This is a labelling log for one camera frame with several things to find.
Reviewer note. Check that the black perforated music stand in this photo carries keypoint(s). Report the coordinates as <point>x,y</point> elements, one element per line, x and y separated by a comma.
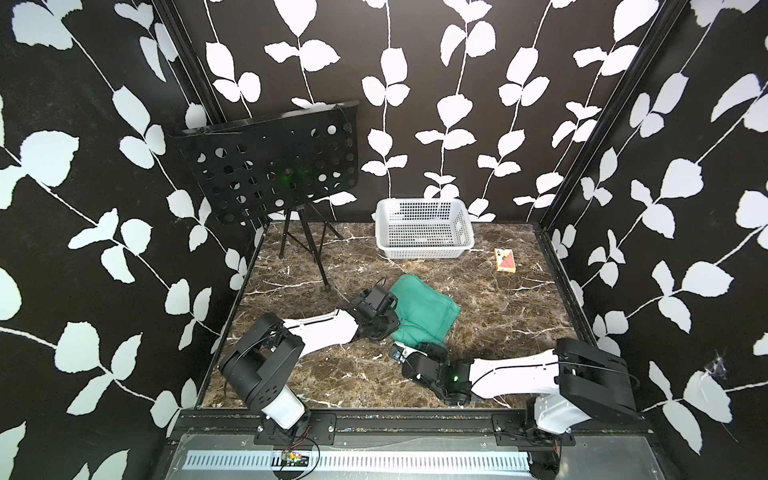
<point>250,169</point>

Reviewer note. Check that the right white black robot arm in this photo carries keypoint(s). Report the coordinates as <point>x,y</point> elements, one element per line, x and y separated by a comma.
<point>570,384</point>

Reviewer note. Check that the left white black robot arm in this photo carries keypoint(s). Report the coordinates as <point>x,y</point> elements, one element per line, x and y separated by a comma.
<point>259,365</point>

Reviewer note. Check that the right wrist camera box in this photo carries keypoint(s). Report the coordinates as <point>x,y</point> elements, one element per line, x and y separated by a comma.
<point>401,353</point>

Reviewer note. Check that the small orange card box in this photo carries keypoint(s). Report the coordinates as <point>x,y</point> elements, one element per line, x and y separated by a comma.
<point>505,261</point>

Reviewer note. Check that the white plastic mesh basket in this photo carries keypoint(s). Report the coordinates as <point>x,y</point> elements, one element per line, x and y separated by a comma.
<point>417,228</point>

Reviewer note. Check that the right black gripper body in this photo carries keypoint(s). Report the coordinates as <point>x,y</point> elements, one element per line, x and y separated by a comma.
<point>433,354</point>

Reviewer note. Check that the small green circuit board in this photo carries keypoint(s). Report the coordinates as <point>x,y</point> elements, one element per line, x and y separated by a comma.
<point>294,459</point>

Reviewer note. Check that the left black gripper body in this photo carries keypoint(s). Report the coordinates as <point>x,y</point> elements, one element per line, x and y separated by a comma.
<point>384,326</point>

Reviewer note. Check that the black front mounting rail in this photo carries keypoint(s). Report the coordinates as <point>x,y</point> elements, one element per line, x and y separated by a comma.
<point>505,427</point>

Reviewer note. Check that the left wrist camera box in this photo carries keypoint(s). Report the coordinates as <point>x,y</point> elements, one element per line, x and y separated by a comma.
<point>379,298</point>

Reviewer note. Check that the green long pants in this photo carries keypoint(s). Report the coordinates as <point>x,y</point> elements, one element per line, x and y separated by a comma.
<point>425,315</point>

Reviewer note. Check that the white slotted cable duct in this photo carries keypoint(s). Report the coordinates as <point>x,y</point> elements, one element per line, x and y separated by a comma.
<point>428,462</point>

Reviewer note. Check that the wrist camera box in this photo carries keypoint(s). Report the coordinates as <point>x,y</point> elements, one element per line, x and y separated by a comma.
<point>401,353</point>
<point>379,298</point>

